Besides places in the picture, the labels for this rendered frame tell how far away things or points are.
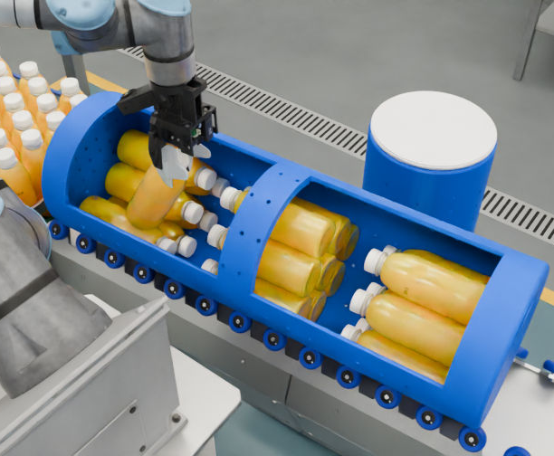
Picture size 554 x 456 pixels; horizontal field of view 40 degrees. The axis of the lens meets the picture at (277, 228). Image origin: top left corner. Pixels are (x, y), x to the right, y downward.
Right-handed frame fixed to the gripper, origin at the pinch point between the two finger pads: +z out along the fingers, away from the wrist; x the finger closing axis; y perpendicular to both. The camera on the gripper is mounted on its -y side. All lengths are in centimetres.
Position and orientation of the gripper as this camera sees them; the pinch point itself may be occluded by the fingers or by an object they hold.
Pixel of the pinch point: (176, 171)
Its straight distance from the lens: 129.6
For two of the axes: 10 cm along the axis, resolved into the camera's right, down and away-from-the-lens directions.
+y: 8.5, 3.6, -3.8
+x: 5.2, -6.0, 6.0
